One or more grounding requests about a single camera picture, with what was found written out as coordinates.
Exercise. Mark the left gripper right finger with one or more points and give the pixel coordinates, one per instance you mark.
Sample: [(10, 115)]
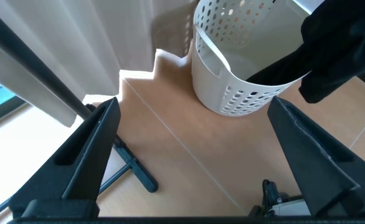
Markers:
[(319, 174)]

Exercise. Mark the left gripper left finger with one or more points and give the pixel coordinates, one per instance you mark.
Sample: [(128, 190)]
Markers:
[(86, 174)]

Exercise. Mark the black garment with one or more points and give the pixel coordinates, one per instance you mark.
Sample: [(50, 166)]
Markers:
[(341, 40)]

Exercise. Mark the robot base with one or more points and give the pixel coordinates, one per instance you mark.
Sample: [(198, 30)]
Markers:
[(288, 207)]

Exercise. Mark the black clothes rack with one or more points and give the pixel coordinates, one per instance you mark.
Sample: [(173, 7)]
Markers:
[(30, 63)]

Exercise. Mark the white laundry basket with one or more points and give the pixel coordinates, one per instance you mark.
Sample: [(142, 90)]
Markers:
[(210, 84)]

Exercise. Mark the beige curtain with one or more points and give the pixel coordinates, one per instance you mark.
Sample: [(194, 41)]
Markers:
[(92, 37)]

